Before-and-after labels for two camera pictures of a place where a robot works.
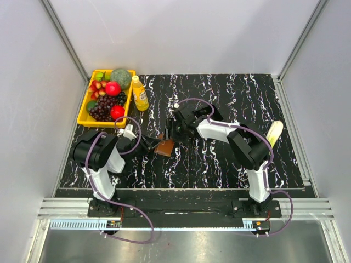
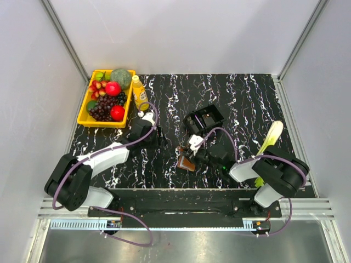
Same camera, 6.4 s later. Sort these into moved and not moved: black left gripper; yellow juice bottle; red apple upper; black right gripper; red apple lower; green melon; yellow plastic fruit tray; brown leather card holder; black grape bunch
Moved: black left gripper; black right gripper; brown leather card holder
Not moved: black grape bunch; yellow plastic fruit tray; yellow juice bottle; red apple upper; red apple lower; green melon
